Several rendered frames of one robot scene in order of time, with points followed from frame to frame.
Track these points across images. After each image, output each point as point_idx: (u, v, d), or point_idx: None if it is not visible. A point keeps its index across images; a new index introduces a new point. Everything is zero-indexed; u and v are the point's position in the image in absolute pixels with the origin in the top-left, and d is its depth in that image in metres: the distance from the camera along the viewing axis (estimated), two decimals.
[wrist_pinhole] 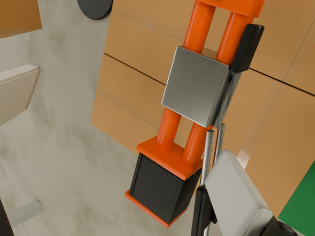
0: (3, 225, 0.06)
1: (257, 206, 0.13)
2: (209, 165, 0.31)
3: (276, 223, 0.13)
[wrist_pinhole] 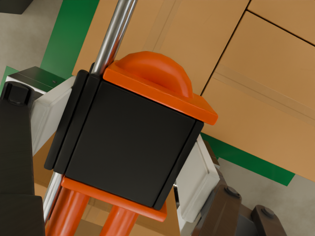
0: (38, 228, 0.06)
1: (205, 171, 0.14)
2: (44, 196, 0.20)
3: (221, 187, 0.14)
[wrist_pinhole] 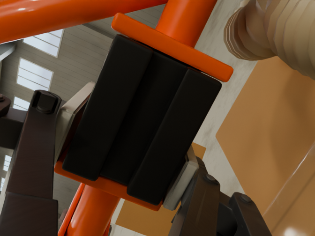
0: (51, 231, 0.06)
1: (185, 159, 0.14)
2: None
3: (200, 175, 0.14)
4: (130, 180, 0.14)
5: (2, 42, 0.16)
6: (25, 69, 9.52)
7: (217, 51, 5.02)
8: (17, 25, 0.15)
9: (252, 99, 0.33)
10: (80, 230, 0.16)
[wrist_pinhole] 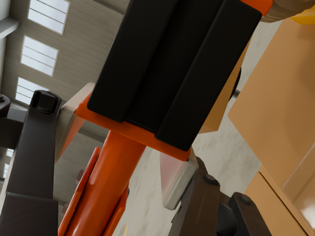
0: (51, 231, 0.06)
1: None
2: None
3: (200, 175, 0.14)
4: (157, 124, 0.13)
5: None
6: (30, 47, 9.32)
7: None
8: None
9: (268, 75, 0.32)
10: (101, 184, 0.16)
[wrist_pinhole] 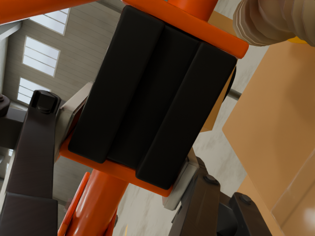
0: (51, 231, 0.06)
1: (185, 159, 0.14)
2: None
3: (200, 175, 0.14)
4: (138, 163, 0.13)
5: (5, 22, 0.15)
6: (31, 48, 9.36)
7: (234, 9, 4.80)
8: (20, 2, 0.14)
9: (260, 91, 0.32)
10: (86, 217, 0.16)
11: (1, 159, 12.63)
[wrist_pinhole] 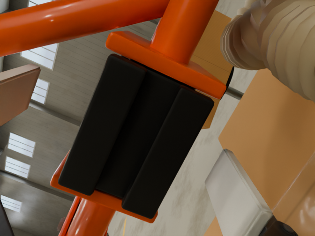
0: (3, 225, 0.06)
1: (257, 206, 0.13)
2: None
3: (276, 223, 0.13)
4: (124, 194, 0.14)
5: None
6: None
7: (233, 3, 4.77)
8: (13, 40, 0.15)
9: (255, 105, 0.34)
10: None
11: (1, 152, 12.67)
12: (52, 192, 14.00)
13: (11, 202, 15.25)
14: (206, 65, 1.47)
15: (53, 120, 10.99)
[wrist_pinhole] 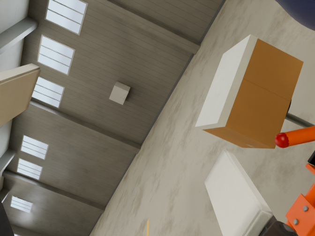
0: (3, 225, 0.06)
1: (257, 206, 0.13)
2: None
3: (276, 223, 0.13)
4: None
5: (303, 143, 0.42)
6: (47, 47, 9.58)
7: (254, 17, 5.05)
8: None
9: None
10: None
11: (14, 154, 12.95)
12: (63, 193, 14.28)
13: (22, 202, 15.53)
14: (271, 95, 1.75)
15: (67, 123, 11.27)
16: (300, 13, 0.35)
